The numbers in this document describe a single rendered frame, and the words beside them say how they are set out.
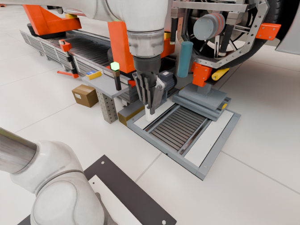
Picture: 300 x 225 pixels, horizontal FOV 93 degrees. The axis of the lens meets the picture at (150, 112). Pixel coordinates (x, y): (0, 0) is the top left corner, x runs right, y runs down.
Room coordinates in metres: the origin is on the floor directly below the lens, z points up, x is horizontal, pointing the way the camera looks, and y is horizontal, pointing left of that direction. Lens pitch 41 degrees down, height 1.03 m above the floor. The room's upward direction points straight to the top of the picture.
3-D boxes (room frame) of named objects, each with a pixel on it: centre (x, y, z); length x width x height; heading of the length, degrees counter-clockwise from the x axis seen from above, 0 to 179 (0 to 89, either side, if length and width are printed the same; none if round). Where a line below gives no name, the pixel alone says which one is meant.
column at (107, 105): (1.09, 0.41, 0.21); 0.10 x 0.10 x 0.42; 49
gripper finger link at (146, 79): (0.38, 0.00, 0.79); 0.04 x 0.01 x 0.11; 132
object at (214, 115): (1.26, -0.55, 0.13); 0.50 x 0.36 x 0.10; 49
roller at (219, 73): (1.13, -0.60, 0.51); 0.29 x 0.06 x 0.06; 139
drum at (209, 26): (1.08, -0.39, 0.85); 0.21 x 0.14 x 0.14; 139
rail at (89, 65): (2.04, 1.11, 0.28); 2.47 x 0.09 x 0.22; 49
